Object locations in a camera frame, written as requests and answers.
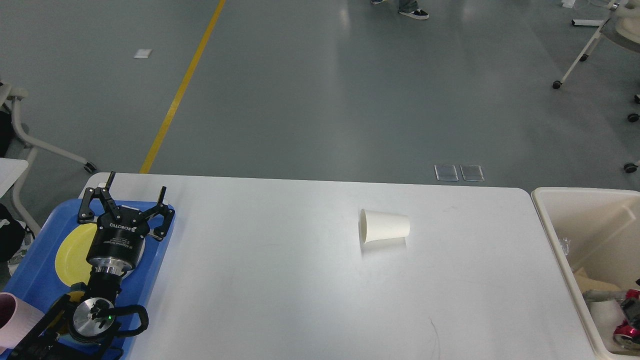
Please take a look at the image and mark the beige plastic bin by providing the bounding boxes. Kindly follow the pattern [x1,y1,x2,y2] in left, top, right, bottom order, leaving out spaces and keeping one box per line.
[532,187,640,360]

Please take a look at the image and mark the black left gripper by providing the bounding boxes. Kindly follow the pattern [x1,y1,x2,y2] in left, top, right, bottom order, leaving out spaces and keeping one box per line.
[77,172,176,274]

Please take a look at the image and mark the white side table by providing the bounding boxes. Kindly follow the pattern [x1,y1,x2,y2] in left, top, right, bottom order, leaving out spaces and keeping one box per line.
[0,157,29,198]

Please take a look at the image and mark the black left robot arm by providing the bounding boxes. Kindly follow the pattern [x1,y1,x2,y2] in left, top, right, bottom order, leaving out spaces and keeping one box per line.
[1,172,176,360]

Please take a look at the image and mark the right floor socket cover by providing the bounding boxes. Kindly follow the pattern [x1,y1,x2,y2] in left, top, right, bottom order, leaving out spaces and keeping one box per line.
[459,164,486,182]

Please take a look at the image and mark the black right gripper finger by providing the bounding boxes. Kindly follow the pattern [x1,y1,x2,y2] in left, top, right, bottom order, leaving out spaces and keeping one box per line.
[620,298,640,326]

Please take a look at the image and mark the pink ribbed cup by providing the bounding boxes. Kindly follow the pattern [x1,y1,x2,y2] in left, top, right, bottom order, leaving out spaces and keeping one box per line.
[0,292,44,353]

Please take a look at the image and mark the upright-lying white paper cup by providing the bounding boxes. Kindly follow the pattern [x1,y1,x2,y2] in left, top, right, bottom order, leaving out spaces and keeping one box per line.
[359,209,411,244]

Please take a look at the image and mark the floor socket cover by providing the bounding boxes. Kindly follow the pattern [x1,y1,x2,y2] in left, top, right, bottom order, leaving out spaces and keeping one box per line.
[459,164,486,182]
[433,164,460,182]

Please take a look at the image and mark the black sneaker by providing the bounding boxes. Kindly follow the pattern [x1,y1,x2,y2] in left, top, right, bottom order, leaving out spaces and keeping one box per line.
[398,8,430,21]

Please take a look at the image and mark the crushed red soda can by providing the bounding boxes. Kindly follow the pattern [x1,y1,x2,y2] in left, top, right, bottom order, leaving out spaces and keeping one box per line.
[613,289,640,351]

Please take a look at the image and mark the left floor socket cover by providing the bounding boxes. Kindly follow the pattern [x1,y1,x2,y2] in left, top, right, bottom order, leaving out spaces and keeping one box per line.
[433,164,460,182]

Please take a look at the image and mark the yellow plastic plate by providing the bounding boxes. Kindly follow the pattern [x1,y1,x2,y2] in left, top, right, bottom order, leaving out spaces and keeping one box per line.
[54,223,98,287]

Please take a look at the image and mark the white chair base left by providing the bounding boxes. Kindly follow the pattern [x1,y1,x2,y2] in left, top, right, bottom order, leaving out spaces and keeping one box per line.
[0,82,98,237]

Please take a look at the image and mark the crushed white paper cup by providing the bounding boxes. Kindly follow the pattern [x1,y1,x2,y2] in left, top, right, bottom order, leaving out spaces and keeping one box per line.
[587,300,625,353]

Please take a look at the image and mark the brown paper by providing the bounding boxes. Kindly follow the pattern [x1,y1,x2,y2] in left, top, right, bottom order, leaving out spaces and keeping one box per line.
[573,268,621,294]

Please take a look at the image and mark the white rolling stand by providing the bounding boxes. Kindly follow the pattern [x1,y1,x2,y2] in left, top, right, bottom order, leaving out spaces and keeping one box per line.
[551,0,640,90]

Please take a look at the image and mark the silver foil bag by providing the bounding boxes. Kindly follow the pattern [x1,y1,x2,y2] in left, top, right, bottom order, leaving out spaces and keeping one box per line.
[582,289,627,303]

